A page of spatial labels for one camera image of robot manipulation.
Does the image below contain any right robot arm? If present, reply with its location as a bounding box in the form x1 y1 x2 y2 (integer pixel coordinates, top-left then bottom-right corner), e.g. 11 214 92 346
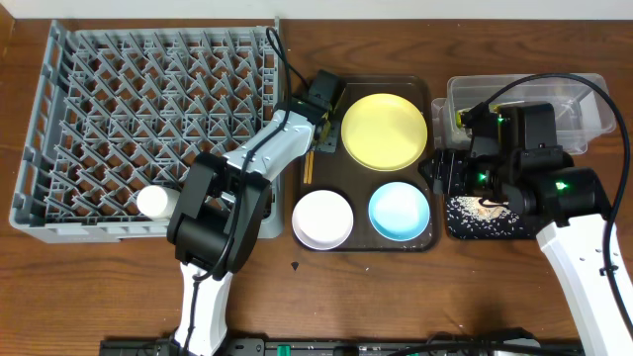
418 102 632 355

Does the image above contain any clear plastic bin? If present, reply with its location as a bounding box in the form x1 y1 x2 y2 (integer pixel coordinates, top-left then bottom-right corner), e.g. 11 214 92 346
431 74 617 155

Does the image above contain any white cup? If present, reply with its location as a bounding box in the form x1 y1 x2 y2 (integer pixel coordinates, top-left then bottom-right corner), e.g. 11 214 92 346
136 185 180 221

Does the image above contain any light blue bowl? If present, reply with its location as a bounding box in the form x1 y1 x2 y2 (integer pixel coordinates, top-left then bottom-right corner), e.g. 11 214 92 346
368 182 431 242

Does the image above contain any green orange snack wrapper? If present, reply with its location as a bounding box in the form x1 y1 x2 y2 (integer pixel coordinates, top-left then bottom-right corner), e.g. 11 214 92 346
455 108 479 130

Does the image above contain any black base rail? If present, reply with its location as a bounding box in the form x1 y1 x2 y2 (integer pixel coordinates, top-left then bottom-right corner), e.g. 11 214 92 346
98 338 585 356

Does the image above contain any dark brown serving tray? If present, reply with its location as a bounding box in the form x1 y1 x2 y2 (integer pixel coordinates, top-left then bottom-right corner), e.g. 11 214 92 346
297 74 442 253

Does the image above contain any black waste tray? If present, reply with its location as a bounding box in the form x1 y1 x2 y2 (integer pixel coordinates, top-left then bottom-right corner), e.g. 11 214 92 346
438 149 545 242

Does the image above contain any yellow plate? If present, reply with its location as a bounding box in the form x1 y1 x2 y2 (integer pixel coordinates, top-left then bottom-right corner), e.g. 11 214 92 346
341 93 428 172

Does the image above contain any grey dishwasher rack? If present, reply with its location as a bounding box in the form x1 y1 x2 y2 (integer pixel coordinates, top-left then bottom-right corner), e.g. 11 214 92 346
9 22 284 243

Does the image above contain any pile of rice waste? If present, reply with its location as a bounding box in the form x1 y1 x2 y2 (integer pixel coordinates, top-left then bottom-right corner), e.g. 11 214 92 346
445 197 534 240

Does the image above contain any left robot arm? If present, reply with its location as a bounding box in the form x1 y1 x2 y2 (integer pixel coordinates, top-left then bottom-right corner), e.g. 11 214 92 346
167 70 345 355

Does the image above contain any white bowl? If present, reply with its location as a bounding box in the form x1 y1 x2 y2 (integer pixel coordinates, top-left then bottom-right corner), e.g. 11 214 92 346
291 190 354 251

